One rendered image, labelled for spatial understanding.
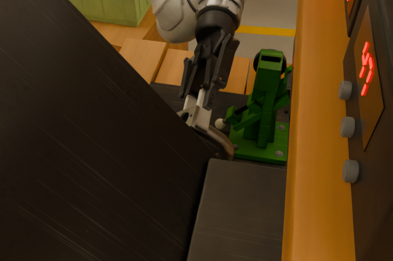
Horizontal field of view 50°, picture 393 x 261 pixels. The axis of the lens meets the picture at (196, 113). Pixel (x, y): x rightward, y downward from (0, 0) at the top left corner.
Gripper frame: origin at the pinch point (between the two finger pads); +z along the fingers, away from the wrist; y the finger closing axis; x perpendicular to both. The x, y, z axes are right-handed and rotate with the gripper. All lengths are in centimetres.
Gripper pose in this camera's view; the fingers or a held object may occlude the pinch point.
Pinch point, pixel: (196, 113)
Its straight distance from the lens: 72.3
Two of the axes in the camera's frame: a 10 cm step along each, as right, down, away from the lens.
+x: 7.4, 4.4, 5.0
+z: -1.9, 8.6, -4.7
